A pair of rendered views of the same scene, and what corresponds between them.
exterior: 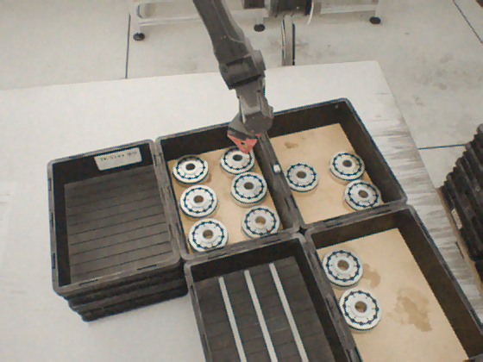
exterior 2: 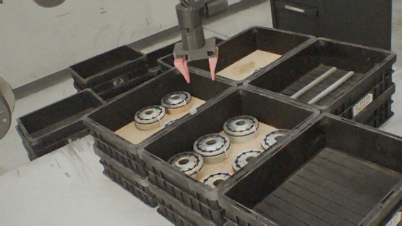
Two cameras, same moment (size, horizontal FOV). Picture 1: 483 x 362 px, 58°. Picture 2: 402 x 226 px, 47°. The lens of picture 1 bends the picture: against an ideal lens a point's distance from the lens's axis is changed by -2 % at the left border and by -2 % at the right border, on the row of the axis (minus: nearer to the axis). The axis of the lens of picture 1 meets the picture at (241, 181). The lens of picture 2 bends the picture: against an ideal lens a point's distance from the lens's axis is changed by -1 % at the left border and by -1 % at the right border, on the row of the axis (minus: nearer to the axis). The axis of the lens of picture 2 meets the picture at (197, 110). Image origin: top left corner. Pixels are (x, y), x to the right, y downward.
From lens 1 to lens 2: 1.49 m
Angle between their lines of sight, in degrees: 77
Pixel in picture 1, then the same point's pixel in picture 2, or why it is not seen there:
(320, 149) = (135, 139)
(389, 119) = (54, 158)
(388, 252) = not seen: hidden behind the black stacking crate
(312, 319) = (288, 90)
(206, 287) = not seen: hidden behind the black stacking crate
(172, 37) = not seen: outside the picture
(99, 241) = (357, 208)
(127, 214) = (308, 209)
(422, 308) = (240, 66)
